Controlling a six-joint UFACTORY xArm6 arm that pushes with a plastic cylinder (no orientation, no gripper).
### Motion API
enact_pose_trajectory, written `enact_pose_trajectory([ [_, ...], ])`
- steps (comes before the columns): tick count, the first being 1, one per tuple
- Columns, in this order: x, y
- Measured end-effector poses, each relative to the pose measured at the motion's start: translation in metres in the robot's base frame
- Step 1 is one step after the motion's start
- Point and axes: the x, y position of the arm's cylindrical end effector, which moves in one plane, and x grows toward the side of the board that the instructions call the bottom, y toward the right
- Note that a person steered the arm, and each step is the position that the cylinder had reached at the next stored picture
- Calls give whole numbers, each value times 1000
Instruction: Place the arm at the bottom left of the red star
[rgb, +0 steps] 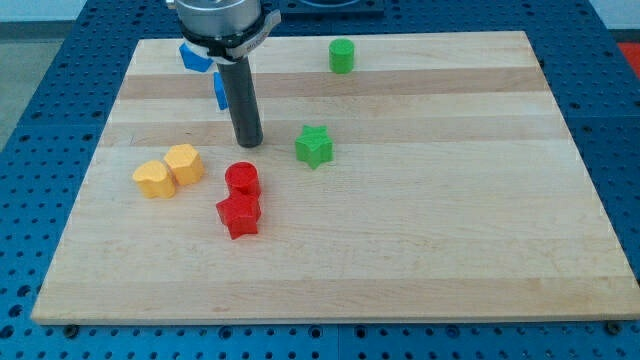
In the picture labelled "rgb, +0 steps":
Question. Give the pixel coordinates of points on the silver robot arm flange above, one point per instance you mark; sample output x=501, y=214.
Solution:
x=226, y=31

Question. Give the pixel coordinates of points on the green star block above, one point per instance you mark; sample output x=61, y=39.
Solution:
x=314, y=146

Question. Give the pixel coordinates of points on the red star block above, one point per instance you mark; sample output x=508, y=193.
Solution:
x=240, y=213

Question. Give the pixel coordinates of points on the red cylinder block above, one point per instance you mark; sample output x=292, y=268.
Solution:
x=243, y=178

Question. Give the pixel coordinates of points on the wooden board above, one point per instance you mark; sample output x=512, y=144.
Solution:
x=456, y=194

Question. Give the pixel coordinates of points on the green cylinder block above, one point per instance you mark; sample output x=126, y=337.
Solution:
x=341, y=55

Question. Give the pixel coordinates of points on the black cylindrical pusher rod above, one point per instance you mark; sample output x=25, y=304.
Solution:
x=242, y=103

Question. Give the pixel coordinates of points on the blue block lower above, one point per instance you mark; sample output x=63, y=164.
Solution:
x=219, y=91

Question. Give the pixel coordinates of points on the blue block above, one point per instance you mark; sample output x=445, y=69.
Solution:
x=219, y=91
x=192, y=61

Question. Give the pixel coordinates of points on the yellow hexagon block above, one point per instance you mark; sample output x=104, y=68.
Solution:
x=185, y=163

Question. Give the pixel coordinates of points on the yellow heart block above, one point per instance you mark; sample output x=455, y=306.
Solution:
x=154, y=180

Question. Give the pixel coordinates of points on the blue block upper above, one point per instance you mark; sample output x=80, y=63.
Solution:
x=192, y=61

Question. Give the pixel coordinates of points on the dark blue mount plate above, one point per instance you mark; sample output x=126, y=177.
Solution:
x=331, y=7

